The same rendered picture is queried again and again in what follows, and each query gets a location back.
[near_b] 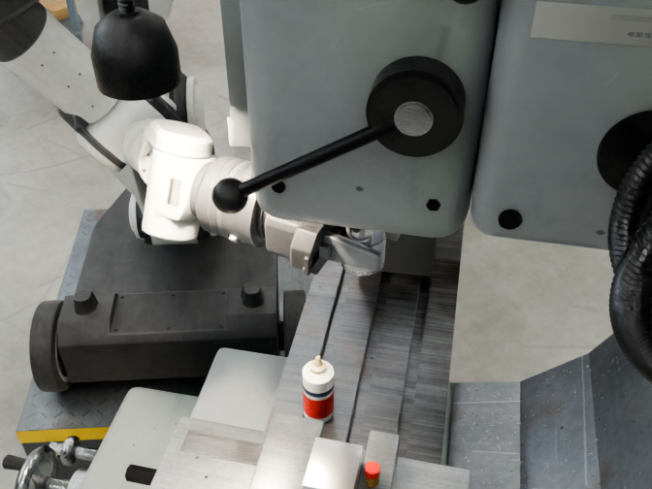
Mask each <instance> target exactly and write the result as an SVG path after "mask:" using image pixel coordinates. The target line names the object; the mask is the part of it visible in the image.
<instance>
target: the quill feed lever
mask: <svg viewBox="0 0 652 489"><path fill-rule="evenodd" d="M465 108H466V93H465V89H464V86H463V84H462V82H461V80H460V79H459V77H458V76H457V75H456V73H455V72H454V71H453V70H452V69H451V68H449V67H448V66H447V65H445V64H444V63H442V62H440V61H438V60H436V59H434V58H430V57H426V56H409V57H404V58H400V59H398V60H396V61H394V62H392V63H390V64H388V65H387V66H386V67H385V68H383V69H382V70H381V71H380V73H379V74H378V75H377V77H376V78H375V81H374V84H373V86H372V89H371V92H370V96H369V99H368V102H367V107H366V118H367V122H368V125H369V126H367V127H365V128H363V129H361V130H359V131H356V132H354V133H352V134H350V135H347V136H345V137H343V138H341V139H338V140H336V141H334V142H332V143H330V144H328V145H326V146H324V147H320V148H318V149H316V150H314V151H311V152H309V153H307V154H305V155H302V156H300V157H298V158H296V159H293V160H291V161H289V162H287V163H285V164H282V165H280V166H278V167H276V168H273V169H272V170H270V171H268V172H265V173H263V174H261V175H259V176H257V177H254V178H252V179H249V180H246V181H244V182H241V181H240V180H238V179H234V178H226V179H222V180H220V181H219V182H218V183H217V184H216V185H215V187H214V188H213V191H212V201H213V204H214V205H215V206H216V208H217V209H218V210H219V211H221V212H224V213H228V214H232V213H237V212H240V211H241V210H242V209H243V208H244V207H245V206H246V204H247V201H248V196H249V195H251V194H254V193H256V192H258V191H261V190H263V189H265V188H268V187H270V186H272V185H274V184H277V183H279V182H281V181H284V180H286V179H290V178H292V177H294V176H296V175H299V174H301V173H303V172H305V171H307V170H309V169H312V168H314V167H316V166H319V165H321V164H323V163H325V162H328V161H330V160H332V159H335V158H337V157H339V156H342V155H344V154H346V153H348V152H351V151H353V150H354V149H357V148H359V147H363V146H365V145H367V144H369V143H372V142H374V141H376V140H378V141H379V142H380V143H381V144H382V145H383V146H385V147H386V148H388V149H390V150H392V151H394V152H396V153H399V154H401V155H405V156H411V157H422V156H428V155H433V154H435V153H438V152H440V151H442V150H444V149H446V148H447V147H449V146H450V145H451V144H452V143H453V142H454V141H455V140H456V138H457V137H458V135H459V134H460V132H461V130H462V127H463V123H464V116H465Z"/></svg>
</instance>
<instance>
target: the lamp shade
mask: <svg viewBox="0 0 652 489"><path fill-rule="evenodd" d="M90 57H91V61H92V66H93V70H94V75H95V80H96V83H97V88H98V90H99V91H100V92H101V93H102V94H104V95H105V96H107V97H110V98H113V99H116V100H123V101H140V100H147V99H152V98H156V97H159V96H162V95H164V94H167V93H169V92H171V91H172V90H174V89H175V88H176V87H177V86H178V85H179V84H180V82H181V69H180V63H179V49H178V45H177V43H176V41H175V39H174V37H173V35H172V33H171V31H170V29H169V27H168V25H167V23H166V21H165V19H164V18H163V17H162V16H159V15H157V14H155V13H153V12H151V11H149V10H146V9H144V8H141V7H136V8H135V12H134V13H131V14H122V13H121V12H120V10H119V9H115V10H113V11H111V12H110V13H108V14H107V15H106V16H104V17H103V18H102V19H101V20H99V21H98V22H97V23H96V24H95V26H94V32H93V39H92V47H91V54H90Z"/></svg>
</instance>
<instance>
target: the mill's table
mask: <svg viewBox="0 0 652 489"><path fill-rule="evenodd" d="M463 232H464V224H463V225H462V226H461V227H460V228H459V229H458V230H457V231H456V232H455V233H453V234H451V235H449V236H446V237H443V238H436V245H435V253H434V261H433V269H432V274H431V276H430V277H423V276H415V275H406V274H397V273H388V272H380V271H378V272H377V273H375V274H373V275H369V276H366V277H358V276H356V275H354V274H351V273H349V272H348V271H346V270H345V269H344V268H343V267H342V264H341V263H338V262H334V261H331V260H327V262H326V263H325V265H324V266H323V267H322V269H321V270H320V271H319V273H318V274H317V275H314V276H313V279H312V282H311V285H310V290H309V294H308V297H307V299H306V302H305V305H304V308H303V311H302V315H301V318H300V321H299V324H298V327H297V330H296V334H295V337H294V340H293V343H292V345H291V348H290V351H289V355H288V358H287V361H286V364H285V367H284V370H283V373H282V377H281V380H280V383H279V386H278V389H277V393H276V397H275V400H274V403H273V406H272V409H271V412H270V416H269V419H268V422H267V425H266V428H265V431H264V432H268V430H269V427H270V425H271V422H272V419H273V416H274V414H275V412H277V413H283V414H288V415H294V416H299V417H305V416H304V406H303V367H304V366H305V365H306V363H308V362H310V361H313V360H315V357H316V356H320V358H321V360H323V361H326V362H328V363H330V364H331V365H332V367H333V369H334V413H333V416H332V418H331V419H330V420H328V421H327V422H325V423H324V439H327V440H337V441H342V442H348V443H353V444H358V445H363V450H366V446H367V441H368V436H369V432H370V431H371V430H373V431H379V432H383V433H389V434H394V435H398V436H400V444H399V454H398V457H403V458H408V459H413V460H418V461H423V462H429V463H434V464H439V465H441V455H442V445H443V435H444V424H445V415H446V405H447V394H448V384H449V374H450V364H451V353H452V344H453V334H454V323H455V313H456V303H457V293H458V282H459V273H460V263H461V252H462V242H463Z"/></svg>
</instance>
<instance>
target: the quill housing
mask: <svg viewBox="0 0 652 489"><path fill-rule="evenodd" d="M501 1H502V0H478V1H476V2H475V3H472V4H468V5H463V4H459V3H456V2H454V1H453V0H240V9H241V22H242V34H243V47H244V71H245V85H246V98H247V110H248V123H249V136H250V148H251V161H252V174H253V177H257V176H259V175H261V174H263V173H265V172H268V171H270V170H272V169H273V168H276V167H278V166H280V165H282V164H285V163H287V162H289V161H291V160H293V159H296V158H298V157H300V156H302V155H305V154H307V153H309V152H311V151H314V150H316V149H318V148H320V147H324V146H326V145H328V144H330V143H332V142H334V141H336V140H338V139H341V138H343V137H345V136H347V135H350V134H352V133H354V132H356V131H359V130H361V129H363V128H365V127H367V126H369V125H368V122H367V118H366V107H367V102H368V99H369V96H370V92H371V89H372V86H373V84H374V81H375V78H376V77H377V75H378V74H379V73H380V71H381V70H382V69H383V68H385V67H386V66H387V65H388V64H390V63H392V62H394V61H396V60H398V59H400V58H404V57H409V56H426V57H430V58H434V59H436V60H438V61H440V62H442V63H444V64H445V65H447V66H448V67H449V68H451V69H452V70H453V71H454V72H455V73H456V75H457V76H458V77H459V79H460V80H461V82H462V84H463V86H464V89H465V93H466V108H465V116H464V123H463V127H462V130H461V132H460V134H459V135H458V137H457V138H456V140H455V141H454V142H453V143H452V144H451V145H450V146H449V147H447V148H446V149H444V150H442V151H440V152H438V153H435V154H433V155H428V156H422V157H411V156H405V155H401V154H399V153H396V152H394V151H392V150H390V149H388V148H386V147H385V146H383V145H382V144H381V143H380V142H379V141H378V140H376V141H374V142H372V143H369V144H367V145H365V146H363V147H359V148H357V149H354V150H353V151H351V152H348V153H346V154H344V155H342V156H339V157H337V158H335V159H332V160H330V161H328V162H325V163H323V164H321V165H319V166H316V167H314V168H312V169H309V170H307V171H305V172H303V173H301V174H299V175H296V176H294V177H292V178H290V179H286V180H284V181H281V182H279V183H277V184H274V185H272V186H270V187H268V188H265V189H263V190H261V191H258V192H256V193H255V196H256V200H257V202H258V204H259V206H260V207H261V208H262V209H263V210H264V212H266V213H268V214H270V215H271V216H274V217H277V218H281V219H288V220H296V221H304V222H311V223H319V224H327V225H335V226H342V227H350V228H358V229H366V230H374V231H381V232H389V233H397V234H405V235H413V236H420V237H428V238H443V237H446V236H449V235H451V234H453V233H455V232H456V231H457V230H458V229H459V228H460V227H461V226H462V225H463V224H464V222H465V219H466V217H467V214H468V212H469V208H470V202H471V197H472V190H473V178H474V172H475V165H476V159H477V153H478V147H479V140H480V134H481V127H482V121H483V115H484V109H485V102H486V96H487V89H488V83H489V77H490V71H491V64H492V58H493V51H494V45H495V39H496V33H497V26H498V20H499V13H500V7H501Z"/></svg>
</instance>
